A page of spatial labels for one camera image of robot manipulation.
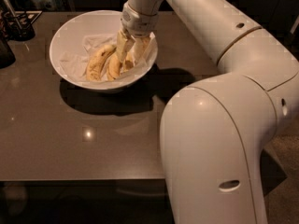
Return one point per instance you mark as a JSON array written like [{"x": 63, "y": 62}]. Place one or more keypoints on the yellow banana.
[
  {"x": 113, "y": 68},
  {"x": 128, "y": 63}
]

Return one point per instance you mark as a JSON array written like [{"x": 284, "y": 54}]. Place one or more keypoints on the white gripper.
[{"x": 136, "y": 22}]

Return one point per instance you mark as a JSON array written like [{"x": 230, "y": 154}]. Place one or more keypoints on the dark round pot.
[{"x": 7, "y": 57}]

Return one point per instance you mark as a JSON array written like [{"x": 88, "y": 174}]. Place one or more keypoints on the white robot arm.
[{"x": 213, "y": 131}]

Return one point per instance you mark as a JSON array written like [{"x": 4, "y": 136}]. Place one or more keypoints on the white utensil handle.
[{"x": 13, "y": 14}]

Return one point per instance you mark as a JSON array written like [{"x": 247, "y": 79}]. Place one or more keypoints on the white paper bowl liner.
[{"x": 74, "y": 66}]

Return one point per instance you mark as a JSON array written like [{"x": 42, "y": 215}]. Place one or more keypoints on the white ceramic bowl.
[{"x": 70, "y": 38}]

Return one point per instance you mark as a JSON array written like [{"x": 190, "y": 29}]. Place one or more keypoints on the large spotted banana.
[{"x": 97, "y": 61}]

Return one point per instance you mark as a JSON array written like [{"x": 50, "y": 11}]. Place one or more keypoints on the black wire utensil holder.
[{"x": 27, "y": 31}]

